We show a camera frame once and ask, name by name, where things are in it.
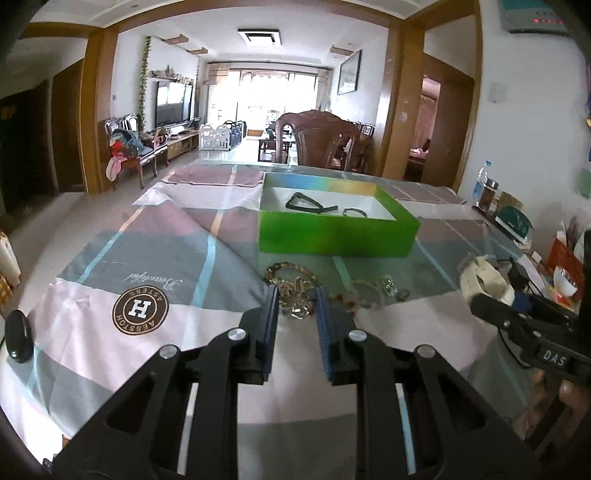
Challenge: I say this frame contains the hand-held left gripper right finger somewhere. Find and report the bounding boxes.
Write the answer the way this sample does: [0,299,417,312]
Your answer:
[314,285,541,480]

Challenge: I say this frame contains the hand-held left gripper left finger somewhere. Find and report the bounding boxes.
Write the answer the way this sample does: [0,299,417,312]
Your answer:
[51,284,280,480]

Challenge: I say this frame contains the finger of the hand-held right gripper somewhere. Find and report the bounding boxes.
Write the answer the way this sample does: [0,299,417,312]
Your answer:
[470,294,539,352]
[510,292,579,325]

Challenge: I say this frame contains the brown bead bracelet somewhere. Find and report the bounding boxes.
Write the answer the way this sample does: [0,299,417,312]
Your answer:
[331,293,359,315]

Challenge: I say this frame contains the pale pink bead bracelet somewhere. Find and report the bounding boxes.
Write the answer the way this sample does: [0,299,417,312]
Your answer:
[348,278,385,310]

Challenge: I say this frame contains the green cardboard box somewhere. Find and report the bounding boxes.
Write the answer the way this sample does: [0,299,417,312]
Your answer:
[257,172,421,257]

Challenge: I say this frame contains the person's right hand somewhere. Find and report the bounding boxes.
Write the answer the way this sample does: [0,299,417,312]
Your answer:
[556,381,591,418]

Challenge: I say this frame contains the black power adapter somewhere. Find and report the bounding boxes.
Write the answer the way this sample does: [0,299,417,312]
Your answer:
[508,261,537,292]

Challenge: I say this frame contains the orange basket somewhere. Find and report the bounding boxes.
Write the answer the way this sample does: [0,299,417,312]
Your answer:
[547,239,587,292]

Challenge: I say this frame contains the green tissue box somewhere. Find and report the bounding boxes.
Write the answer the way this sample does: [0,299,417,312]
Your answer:
[495,205,534,243]

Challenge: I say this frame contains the glass jar with metal lid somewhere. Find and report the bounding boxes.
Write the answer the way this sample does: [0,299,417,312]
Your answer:
[478,180,501,216]

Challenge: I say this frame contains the plastic water bottle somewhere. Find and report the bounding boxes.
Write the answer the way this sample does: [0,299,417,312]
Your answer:
[470,160,493,206]

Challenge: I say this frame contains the patchwork tablecloth with round logo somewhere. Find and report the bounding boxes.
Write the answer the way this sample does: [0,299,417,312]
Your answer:
[0,164,525,441]

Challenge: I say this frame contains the carved wooden dining chair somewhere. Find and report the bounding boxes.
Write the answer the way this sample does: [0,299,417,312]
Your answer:
[276,111,376,175]

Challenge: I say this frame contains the white baby fence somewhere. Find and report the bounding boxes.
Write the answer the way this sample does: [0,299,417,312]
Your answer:
[198,123,232,151]

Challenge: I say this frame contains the wooden television cabinet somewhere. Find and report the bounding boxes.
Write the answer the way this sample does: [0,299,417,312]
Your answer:
[165,131,201,160]

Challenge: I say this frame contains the silver framed armchair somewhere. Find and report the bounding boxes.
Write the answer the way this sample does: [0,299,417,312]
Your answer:
[105,115,170,190]

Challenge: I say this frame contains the pile of clothes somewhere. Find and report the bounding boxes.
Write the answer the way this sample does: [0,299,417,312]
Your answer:
[106,129,147,182]

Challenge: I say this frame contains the flat screen television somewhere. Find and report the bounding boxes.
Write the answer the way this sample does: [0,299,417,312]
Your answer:
[154,79,194,129]

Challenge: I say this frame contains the black computer mouse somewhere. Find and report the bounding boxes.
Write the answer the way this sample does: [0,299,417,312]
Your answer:
[4,310,36,365]

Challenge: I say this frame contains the stacked cardboard boxes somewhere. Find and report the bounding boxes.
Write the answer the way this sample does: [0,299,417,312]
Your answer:
[0,231,22,306]

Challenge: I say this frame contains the green leaf garland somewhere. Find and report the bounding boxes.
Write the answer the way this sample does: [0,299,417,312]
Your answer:
[137,36,153,128]

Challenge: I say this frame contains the black cable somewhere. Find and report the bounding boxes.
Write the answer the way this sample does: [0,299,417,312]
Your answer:
[498,330,530,368]

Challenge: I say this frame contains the black triangular bracelet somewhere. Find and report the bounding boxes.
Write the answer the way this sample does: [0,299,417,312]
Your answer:
[285,191,339,216]

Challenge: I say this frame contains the framed wall picture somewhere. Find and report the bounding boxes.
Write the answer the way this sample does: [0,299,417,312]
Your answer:
[337,49,363,97]

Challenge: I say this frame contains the wall unit with red lights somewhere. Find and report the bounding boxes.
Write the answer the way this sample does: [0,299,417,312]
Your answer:
[499,0,583,36]

